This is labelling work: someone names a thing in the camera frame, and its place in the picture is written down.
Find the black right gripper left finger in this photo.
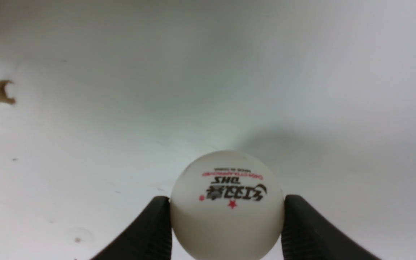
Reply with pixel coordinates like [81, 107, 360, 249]
[92, 196, 172, 260]

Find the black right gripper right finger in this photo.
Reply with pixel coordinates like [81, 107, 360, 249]
[282, 195, 379, 260]

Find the white ping-pong ball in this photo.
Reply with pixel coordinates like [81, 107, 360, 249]
[170, 150, 285, 260]

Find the small brown debris scrap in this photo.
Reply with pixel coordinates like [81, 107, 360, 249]
[0, 79, 16, 105]

